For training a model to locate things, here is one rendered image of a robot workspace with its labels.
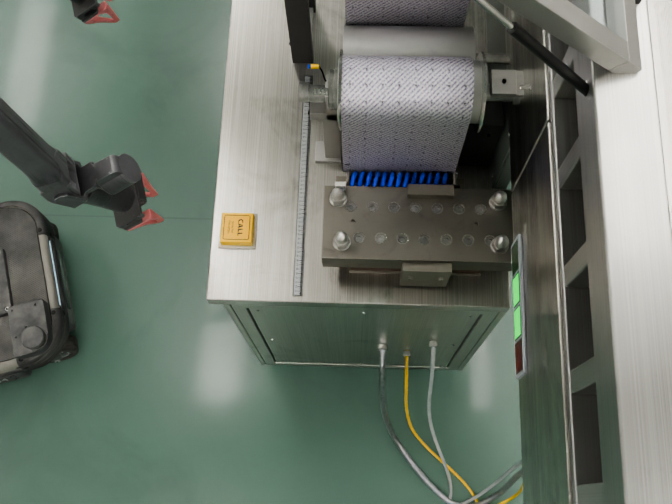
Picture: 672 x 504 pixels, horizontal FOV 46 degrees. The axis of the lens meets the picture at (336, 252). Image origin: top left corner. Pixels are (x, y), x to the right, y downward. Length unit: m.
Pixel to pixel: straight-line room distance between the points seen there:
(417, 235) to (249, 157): 0.46
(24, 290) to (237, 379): 0.72
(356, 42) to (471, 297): 0.59
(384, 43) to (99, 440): 1.64
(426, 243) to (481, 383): 1.07
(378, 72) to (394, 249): 0.37
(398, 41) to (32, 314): 1.45
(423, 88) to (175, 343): 1.50
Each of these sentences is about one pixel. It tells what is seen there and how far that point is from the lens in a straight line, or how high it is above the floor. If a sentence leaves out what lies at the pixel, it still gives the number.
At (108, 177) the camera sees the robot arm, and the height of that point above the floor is 1.26.
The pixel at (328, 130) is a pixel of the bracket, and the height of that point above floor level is 1.05.
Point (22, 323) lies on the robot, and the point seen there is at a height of 0.28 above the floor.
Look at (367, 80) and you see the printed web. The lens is 1.44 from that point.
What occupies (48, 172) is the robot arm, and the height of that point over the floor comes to 1.35.
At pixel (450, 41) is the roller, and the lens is 1.58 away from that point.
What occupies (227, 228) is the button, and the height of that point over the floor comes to 0.92.
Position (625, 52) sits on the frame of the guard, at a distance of 1.07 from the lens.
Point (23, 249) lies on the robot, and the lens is 2.64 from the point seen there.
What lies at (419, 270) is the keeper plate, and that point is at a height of 1.02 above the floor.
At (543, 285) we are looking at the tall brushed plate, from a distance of 1.27.
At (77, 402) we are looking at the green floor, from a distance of 2.72.
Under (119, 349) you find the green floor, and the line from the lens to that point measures 2.71.
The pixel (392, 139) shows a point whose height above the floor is 1.18.
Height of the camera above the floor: 2.55
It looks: 72 degrees down
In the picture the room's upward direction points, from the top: 4 degrees counter-clockwise
